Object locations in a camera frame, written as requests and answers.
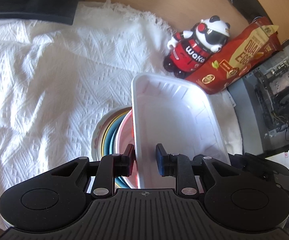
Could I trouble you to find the blue enamel bowl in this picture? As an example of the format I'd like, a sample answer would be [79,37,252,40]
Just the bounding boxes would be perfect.
[104,110,133,188]

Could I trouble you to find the white foam tray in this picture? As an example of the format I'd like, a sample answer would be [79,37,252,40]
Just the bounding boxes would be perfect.
[131,73,230,189]

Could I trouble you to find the cream yellow-rimmed bowl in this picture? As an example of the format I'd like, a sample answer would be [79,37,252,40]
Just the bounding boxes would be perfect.
[99,107,131,157]

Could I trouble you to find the floral white plate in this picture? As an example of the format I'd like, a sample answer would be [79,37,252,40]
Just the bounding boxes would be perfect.
[91,106,131,161]

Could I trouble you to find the pink bowl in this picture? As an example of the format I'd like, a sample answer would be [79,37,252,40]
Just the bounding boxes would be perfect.
[115,110,138,189]

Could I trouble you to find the white textured cloth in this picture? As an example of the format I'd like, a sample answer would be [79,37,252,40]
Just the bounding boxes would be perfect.
[0,0,243,230]

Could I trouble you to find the open computer case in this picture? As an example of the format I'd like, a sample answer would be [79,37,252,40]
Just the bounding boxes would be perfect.
[228,39,289,157]

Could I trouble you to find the red panda robot toy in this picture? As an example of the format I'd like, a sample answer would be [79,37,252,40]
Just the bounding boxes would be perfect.
[163,15,231,79]

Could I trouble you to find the red quail eggs bag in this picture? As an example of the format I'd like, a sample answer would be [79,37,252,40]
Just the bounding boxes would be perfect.
[186,17,282,94]

